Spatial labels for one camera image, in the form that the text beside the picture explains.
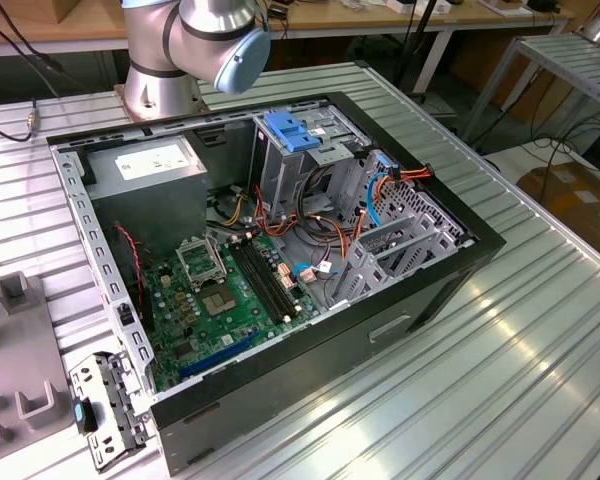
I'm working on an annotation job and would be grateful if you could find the black case fan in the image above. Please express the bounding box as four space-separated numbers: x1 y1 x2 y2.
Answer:
112 222 156 331

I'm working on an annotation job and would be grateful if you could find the black latch with blue tab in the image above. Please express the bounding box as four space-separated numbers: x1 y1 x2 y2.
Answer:
72 398 100 434

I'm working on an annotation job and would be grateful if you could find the short thin blue wire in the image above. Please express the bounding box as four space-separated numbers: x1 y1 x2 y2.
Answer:
292 262 341 286

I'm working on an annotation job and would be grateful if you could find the black and orange wire bundle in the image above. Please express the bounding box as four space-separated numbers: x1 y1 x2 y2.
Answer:
252 167 354 261

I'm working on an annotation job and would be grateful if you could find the black tripod stand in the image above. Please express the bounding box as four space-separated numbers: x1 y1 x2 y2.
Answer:
394 0 456 119

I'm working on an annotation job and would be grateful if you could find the blue plastic cage latch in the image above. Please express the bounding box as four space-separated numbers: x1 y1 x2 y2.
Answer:
263 112 322 154

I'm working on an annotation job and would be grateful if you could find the long wooden desk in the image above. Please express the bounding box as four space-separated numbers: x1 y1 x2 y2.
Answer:
0 0 576 57

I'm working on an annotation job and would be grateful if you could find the blue expansion slot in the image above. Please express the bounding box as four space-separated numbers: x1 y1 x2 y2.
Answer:
178 329 261 381

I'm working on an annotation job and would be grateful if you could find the yellow black power wire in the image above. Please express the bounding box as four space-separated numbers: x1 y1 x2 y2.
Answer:
214 184 254 226

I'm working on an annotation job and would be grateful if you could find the green motherboard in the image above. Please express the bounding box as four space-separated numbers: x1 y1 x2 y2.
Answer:
142 232 321 394

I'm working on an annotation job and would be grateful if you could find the metal socket cover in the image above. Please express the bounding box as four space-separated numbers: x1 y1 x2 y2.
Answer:
175 235 230 290

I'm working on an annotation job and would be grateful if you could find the grey metal drive cage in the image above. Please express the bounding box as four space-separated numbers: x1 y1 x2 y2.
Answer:
252 107 369 224

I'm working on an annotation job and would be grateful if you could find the CPU socket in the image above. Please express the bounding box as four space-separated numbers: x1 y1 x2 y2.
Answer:
199 283 240 319

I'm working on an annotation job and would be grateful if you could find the orange red yellow power wire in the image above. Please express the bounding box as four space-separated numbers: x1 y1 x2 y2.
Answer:
342 163 435 261

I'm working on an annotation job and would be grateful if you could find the metal card retention bracket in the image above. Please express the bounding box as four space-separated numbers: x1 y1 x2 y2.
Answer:
68 349 156 474

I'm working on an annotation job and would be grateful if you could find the perforated metal disk bay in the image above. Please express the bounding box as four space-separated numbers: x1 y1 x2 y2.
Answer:
329 149 476 309

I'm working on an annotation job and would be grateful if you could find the red black twisted wire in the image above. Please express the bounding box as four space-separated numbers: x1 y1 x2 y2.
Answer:
113 223 146 306

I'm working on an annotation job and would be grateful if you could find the blue data wire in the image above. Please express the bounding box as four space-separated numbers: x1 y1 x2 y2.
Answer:
366 152 400 230

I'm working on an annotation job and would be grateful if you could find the grey parts rack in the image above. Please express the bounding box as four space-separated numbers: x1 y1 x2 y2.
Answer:
0 272 76 451

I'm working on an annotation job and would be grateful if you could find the large cardboard box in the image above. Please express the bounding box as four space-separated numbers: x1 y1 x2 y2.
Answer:
517 160 600 251

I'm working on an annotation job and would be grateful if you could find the black PC case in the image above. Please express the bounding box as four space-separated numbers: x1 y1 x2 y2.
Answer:
45 91 508 477

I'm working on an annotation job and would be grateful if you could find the grey power supply unit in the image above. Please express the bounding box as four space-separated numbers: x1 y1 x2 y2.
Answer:
82 135 210 256

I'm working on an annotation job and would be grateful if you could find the small cardboard box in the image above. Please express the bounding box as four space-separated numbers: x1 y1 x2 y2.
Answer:
54 0 84 24

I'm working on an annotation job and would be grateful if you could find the black RAM slot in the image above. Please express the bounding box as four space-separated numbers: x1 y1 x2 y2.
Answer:
247 234 304 315
242 235 298 318
231 237 287 325
236 236 293 322

